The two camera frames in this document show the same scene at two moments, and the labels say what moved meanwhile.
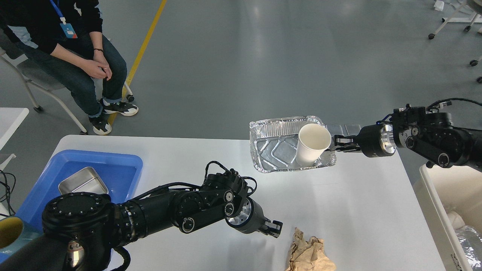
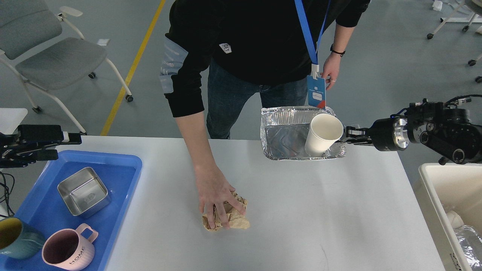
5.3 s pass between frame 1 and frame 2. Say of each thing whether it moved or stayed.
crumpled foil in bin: stayed
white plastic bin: stayed
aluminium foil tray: moved
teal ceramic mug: stayed
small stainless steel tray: stayed
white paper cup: moved
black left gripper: moved
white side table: stayed
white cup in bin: stayed
